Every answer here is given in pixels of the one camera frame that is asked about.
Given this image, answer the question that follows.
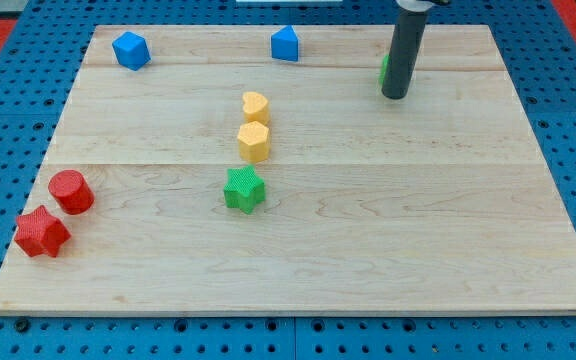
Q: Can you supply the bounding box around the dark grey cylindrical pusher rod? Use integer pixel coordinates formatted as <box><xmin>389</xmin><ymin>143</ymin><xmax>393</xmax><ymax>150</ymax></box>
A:
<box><xmin>382</xmin><ymin>3</ymin><xmax>430</xmax><ymax>99</ymax></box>

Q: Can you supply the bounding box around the yellow heart block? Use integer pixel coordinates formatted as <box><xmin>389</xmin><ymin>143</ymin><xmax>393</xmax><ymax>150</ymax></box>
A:
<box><xmin>242</xmin><ymin>91</ymin><xmax>270</xmax><ymax>125</ymax></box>

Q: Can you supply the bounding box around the wooden board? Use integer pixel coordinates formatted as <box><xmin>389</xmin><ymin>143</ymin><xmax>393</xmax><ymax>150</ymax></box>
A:
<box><xmin>0</xmin><ymin>25</ymin><xmax>576</xmax><ymax>317</ymax></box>

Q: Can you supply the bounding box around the red cylinder block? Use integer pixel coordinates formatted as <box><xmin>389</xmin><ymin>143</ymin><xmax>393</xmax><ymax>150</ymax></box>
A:
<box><xmin>48</xmin><ymin>169</ymin><xmax>95</xmax><ymax>215</ymax></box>

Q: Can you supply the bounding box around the green star block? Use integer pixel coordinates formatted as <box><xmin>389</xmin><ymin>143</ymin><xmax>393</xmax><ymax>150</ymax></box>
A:
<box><xmin>223</xmin><ymin>165</ymin><xmax>266</xmax><ymax>214</ymax></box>

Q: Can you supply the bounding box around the blue cube block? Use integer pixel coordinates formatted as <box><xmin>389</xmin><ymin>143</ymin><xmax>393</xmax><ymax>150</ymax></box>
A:
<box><xmin>112</xmin><ymin>31</ymin><xmax>151</xmax><ymax>71</ymax></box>

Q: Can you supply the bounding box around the green block behind pusher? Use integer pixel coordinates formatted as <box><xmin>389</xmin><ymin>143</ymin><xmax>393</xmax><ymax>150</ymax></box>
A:
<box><xmin>378</xmin><ymin>54</ymin><xmax>389</xmax><ymax>85</ymax></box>

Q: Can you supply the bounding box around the red star block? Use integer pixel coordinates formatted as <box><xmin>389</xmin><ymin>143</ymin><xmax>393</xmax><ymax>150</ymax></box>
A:
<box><xmin>14</xmin><ymin>205</ymin><xmax>71</xmax><ymax>257</ymax></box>

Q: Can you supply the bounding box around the yellow hexagon block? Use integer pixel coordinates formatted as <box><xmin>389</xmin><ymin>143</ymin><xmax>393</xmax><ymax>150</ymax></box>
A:
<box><xmin>237</xmin><ymin>121</ymin><xmax>270</xmax><ymax>163</ymax></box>

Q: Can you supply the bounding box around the blue triangle block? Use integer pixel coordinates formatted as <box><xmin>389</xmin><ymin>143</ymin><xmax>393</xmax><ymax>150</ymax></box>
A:
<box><xmin>270</xmin><ymin>25</ymin><xmax>299</xmax><ymax>62</ymax></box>

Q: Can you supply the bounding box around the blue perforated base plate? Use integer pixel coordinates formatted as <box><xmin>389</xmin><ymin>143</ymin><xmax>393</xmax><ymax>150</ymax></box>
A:
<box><xmin>0</xmin><ymin>1</ymin><xmax>576</xmax><ymax>359</ymax></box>

